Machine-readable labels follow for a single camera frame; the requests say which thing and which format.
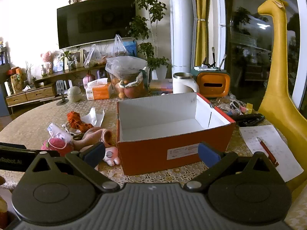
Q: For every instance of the orange white tissue pack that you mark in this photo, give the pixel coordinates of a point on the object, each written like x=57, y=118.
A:
x=100, y=92

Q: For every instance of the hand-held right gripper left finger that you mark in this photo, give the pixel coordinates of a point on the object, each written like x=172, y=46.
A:
x=94, y=153

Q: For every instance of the wooden television cabinet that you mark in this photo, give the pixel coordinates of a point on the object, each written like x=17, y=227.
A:
x=36, y=94

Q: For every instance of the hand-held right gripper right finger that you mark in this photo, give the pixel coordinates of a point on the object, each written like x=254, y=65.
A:
x=208, y=154

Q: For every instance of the plastic bag of fruit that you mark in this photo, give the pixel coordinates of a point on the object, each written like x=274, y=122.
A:
x=127, y=76

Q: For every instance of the grey phone stand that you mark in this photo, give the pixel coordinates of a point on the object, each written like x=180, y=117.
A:
x=61, y=86

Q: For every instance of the white-framed sunglasses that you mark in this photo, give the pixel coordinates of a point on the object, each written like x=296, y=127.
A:
x=236, y=105

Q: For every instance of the grey round container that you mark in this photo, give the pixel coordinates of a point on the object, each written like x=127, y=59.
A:
x=74, y=94

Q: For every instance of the blue picture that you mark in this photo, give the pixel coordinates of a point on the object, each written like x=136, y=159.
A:
x=131, y=49

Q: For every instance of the pink small bag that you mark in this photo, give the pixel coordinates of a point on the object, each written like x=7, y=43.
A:
x=88, y=80

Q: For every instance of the red strawberry plush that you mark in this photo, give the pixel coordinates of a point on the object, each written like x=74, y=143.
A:
x=58, y=145

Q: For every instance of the black remote control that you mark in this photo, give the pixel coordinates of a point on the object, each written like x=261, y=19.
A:
x=249, y=119

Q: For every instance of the pink teddy bear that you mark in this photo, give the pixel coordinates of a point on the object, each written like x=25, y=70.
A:
x=46, y=61

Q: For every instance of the clear plastic bag of snacks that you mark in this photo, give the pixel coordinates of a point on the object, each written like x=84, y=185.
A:
x=120, y=49

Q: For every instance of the white picture frame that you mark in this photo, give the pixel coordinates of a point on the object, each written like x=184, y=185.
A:
x=79, y=58

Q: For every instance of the tall potted tree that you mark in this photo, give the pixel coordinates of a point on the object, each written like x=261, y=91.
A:
x=150, y=16

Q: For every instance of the yellow giraffe figure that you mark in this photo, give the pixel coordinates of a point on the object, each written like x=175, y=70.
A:
x=278, y=64

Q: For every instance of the orange green desk organizer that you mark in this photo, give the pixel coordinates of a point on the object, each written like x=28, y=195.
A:
x=212, y=83

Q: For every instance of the purple small bag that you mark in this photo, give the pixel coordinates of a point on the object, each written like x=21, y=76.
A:
x=100, y=74

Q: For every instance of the red pen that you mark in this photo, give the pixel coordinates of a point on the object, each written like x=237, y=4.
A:
x=267, y=151

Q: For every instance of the white standing air conditioner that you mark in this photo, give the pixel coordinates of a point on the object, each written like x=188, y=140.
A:
x=181, y=28

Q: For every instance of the red cloth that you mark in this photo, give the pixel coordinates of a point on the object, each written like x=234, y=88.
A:
x=76, y=121

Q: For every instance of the black flat television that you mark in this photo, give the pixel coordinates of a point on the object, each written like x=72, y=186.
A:
x=96, y=20

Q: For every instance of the white tissue paper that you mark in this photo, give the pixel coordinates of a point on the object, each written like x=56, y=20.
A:
x=96, y=116

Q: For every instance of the stack of colourful books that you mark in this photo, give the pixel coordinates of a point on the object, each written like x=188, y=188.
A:
x=160, y=86

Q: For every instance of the red book with doll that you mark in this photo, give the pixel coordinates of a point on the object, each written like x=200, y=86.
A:
x=144, y=155

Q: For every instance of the yellow curtain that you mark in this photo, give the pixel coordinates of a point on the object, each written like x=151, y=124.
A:
x=201, y=28

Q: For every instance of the yellow printed box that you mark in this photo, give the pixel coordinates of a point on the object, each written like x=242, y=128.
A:
x=16, y=83

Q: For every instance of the grey-haired plush toy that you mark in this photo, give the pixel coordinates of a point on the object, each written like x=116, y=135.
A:
x=73, y=0

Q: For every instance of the pink rabbit toy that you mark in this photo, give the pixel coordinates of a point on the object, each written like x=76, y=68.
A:
x=111, y=154

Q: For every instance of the clear printed plastic packet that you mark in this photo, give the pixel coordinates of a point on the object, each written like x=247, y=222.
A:
x=57, y=130

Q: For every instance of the white paper note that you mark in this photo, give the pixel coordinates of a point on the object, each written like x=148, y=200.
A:
x=283, y=158

